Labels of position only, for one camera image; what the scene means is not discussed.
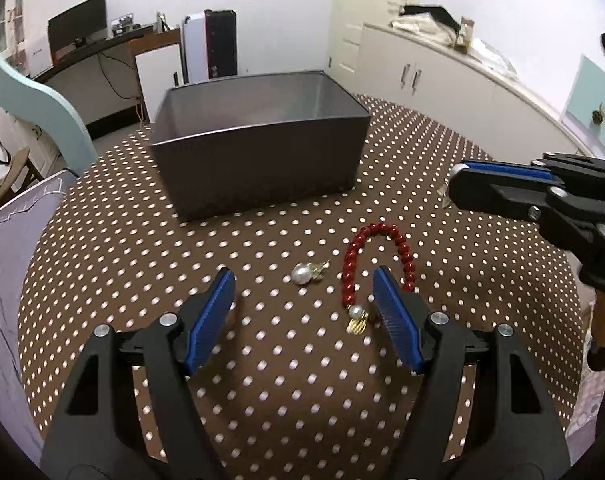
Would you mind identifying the white suitcase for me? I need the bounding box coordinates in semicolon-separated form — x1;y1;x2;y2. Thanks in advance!
180;10;210;86

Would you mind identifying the white cardboard box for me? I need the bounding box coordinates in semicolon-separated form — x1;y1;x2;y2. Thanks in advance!
25;35;53;78

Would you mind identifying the crumpled plastic bag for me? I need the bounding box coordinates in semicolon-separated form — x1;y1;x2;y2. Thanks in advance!
470;37;518;76

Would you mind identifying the teal curved partition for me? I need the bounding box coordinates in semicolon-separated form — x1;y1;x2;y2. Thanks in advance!
0;22;100;168

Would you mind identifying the grey bed sheet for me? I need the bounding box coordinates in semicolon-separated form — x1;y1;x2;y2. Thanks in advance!
0;170;78;461

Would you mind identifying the light teal board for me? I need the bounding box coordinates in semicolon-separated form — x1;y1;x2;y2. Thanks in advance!
563;55;605;146

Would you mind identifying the white crumpled cloth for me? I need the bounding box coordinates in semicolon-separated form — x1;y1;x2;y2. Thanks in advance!
390;12;463;43

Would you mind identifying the black white computer tower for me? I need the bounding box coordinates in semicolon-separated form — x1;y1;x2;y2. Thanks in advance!
204;8;238;81

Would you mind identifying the black cloth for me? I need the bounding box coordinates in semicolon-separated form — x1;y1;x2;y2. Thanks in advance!
400;4;458;28

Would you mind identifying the small glass jar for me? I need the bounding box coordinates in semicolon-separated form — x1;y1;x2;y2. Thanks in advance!
457;16;476;51

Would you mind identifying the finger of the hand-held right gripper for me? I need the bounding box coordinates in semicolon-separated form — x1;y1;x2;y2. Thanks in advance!
447;165;566;222
457;159;559;184

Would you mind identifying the dark top desk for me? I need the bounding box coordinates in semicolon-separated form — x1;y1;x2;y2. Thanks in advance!
32;22;183;141

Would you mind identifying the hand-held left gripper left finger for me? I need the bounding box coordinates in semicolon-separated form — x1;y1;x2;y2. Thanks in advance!
41;267;236;480

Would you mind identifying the grey storage box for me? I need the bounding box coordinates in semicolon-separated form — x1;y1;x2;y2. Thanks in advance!
147;70;372;222

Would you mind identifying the white glass door cabinet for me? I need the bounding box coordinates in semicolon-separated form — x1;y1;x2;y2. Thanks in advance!
0;0;28;66

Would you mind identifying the small printed box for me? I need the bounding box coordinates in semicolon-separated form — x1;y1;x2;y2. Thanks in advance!
111;12;136;36

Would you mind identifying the brown polka dot tablecloth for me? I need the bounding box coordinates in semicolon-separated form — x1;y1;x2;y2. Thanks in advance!
17;95;583;466

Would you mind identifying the black computer monitor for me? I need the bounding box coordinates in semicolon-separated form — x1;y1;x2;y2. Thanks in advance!
47;0;108;58

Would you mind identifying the white low cabinet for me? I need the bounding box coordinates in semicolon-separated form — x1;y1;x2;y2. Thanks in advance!
357;20;598;161

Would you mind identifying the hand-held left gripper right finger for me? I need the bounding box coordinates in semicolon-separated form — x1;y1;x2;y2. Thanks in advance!
373;265;571;480

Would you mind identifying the wooden stool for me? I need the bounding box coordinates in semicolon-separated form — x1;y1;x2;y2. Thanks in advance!
0;147;46;211

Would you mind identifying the red bead bracelet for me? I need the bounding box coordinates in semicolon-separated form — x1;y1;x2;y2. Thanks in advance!
341;222;417;335

